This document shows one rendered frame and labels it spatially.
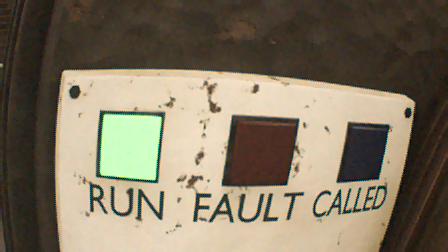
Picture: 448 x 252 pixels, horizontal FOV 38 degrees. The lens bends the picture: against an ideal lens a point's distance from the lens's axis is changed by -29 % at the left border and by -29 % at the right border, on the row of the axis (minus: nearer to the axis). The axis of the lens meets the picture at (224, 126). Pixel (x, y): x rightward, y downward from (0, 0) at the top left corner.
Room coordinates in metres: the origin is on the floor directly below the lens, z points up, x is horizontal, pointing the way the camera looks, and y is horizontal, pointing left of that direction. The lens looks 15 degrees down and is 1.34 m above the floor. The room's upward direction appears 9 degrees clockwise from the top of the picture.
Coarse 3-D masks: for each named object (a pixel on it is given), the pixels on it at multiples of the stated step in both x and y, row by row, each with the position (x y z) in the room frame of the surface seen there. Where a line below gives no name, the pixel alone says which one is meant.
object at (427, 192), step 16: (432, 128) 0.55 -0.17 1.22; (432, 144) 0.54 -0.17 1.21; (416, 160) 0.55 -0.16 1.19; (432, 160) 0.53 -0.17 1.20; (416, 176) 0.54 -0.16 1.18; (432, 176) 0.47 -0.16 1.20; (400, 192) 0.55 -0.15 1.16; (416, 192) 0.53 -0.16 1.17; (432, 192) 0.46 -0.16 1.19; (400, 208) 0.54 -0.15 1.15; (416, 208) 0.47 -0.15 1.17; (400, 224) 0.53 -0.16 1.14; (416, 224) 0.46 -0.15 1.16; (384, 240) 0.54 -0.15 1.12; (400, 240) 0.52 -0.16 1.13
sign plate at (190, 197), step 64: (64, 128) 0.43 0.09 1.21; (192, 128) 0.46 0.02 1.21; (320, 128) 0.49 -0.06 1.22; (384, 128) 0.51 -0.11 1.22; (64, 192) 0.43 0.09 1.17; (128, 192) 0.45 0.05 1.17; (192, 192) 0.47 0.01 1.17; (256, 192) 0.48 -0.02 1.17; (320, 192) 0.50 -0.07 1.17; (384, 192) 0.52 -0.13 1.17
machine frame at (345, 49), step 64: (64, 0) 0.45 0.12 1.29; (128, 0) 0.47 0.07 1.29; (192, 0) 0.48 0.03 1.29; (256, 0) 0.50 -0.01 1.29; (320, 0) 0.51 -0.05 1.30; (384, 0) 0.54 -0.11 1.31; (64, 64) 0.45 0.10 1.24; (128, 64) 0.47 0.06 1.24; (192, 64) 0.48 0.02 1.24; (256, 64) 0.50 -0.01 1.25; (320, 64) 0.51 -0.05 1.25; (384, 64) 0.54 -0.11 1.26; (0, 128) 0.90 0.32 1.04; (0, 192) 0.90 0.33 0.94
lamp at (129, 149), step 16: (112, 128) 0.44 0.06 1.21; (128, 128) 0.45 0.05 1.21; (144, 128) 0.45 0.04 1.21; (112, 144) 0.44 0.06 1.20; (128, 144) 0.45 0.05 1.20; (144, 144) 0.45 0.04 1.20; (112, 160) 0.44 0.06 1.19; (128, 160) 0.45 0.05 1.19; (144, 160) 0.45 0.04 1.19; (128, 176) 0.45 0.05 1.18; (144, 176) 0.45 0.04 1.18
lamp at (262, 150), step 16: (240, 128) 0.47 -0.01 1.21; (256, 128) 0.47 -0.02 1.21; (272, 128) 0.48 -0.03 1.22; (288, 128) 0.48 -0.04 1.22; (240, 144) 0.47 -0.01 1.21; (256, 144) 0.47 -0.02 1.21; (272, 144) 0.48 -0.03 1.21; (288, 144) 0.48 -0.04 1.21; (240, 160) 0.47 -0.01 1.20; (256, 160) 0.47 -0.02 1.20; (272, 160) 0.48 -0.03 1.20; (288, 160) 0.48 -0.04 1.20; (240, 176) 0.47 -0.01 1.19; (256, 176) 0.47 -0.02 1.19; (272, 176) 0.48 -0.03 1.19
